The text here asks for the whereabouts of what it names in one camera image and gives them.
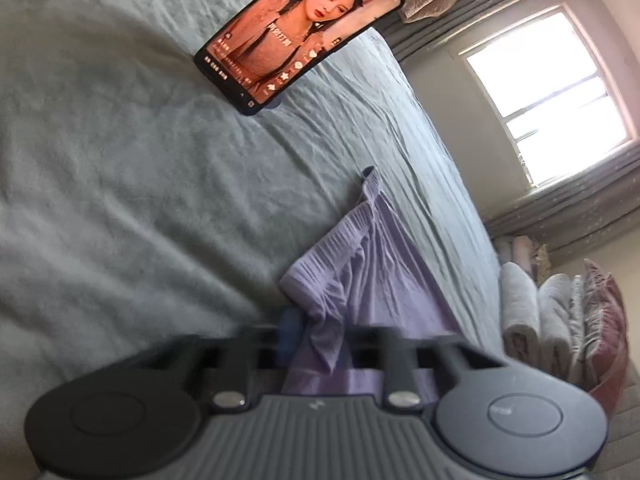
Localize black smartphone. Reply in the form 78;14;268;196
192;0;406;117

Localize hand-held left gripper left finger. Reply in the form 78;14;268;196
122;310;304;409

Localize folded grey quilt pink trim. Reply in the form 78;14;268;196
536;272;581;382
500;260;542;362

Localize pile of pink clothes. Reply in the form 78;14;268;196
492;235;551;267

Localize bed with grey sheet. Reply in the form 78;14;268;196
0;0;503;411

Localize mauve pillow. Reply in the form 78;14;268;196
582;257;629;407

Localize window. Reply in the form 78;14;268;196
465;2;640;189

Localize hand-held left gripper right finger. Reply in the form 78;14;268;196
350;327;507;409

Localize grey patterned curtain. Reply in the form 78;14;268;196
487;146;640;262
385;0;601;62

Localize purple pants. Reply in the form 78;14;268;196
279;165;464;397

